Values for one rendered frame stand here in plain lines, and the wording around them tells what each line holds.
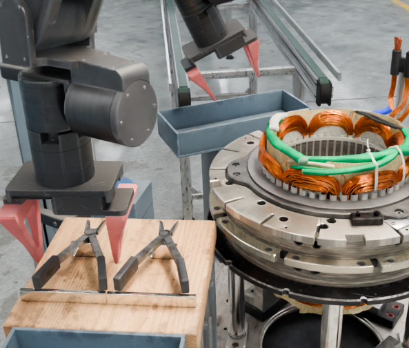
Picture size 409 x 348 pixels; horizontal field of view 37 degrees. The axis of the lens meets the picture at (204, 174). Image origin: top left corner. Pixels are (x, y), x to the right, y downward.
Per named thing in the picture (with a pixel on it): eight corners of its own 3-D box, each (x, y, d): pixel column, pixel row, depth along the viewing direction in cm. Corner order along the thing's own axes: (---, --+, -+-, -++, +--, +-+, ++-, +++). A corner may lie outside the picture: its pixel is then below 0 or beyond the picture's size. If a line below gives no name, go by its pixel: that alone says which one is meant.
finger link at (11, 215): (77, 279, 61) (64, 197, 57) (7, 278, 62) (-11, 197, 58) (93, 242, 67) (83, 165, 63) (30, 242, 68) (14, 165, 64)
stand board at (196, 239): (198, 353, 58) (197, 334, 57) (6, 344, 60) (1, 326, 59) (216, 236, 76) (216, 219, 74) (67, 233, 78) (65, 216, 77)
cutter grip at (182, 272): (190, 293, 60) (189, 279, 59) (181, 294, 60) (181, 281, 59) (184, 269, 64) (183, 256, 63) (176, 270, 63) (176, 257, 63)
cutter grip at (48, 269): (40, 291, 61) (37, 277, 61) (33, 289, 62) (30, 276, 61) (61, 267, 65) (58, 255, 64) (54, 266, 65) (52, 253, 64)
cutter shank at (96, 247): (105, 263, 64) (105, 258, 64) (98, 265, 64) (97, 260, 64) (94, 233, 69) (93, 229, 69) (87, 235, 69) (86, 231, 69)
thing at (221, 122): (280, 218, 128) (283, 88, 114) (305, 245, 119) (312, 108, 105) (167, 246, 120) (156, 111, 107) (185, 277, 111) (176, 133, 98)
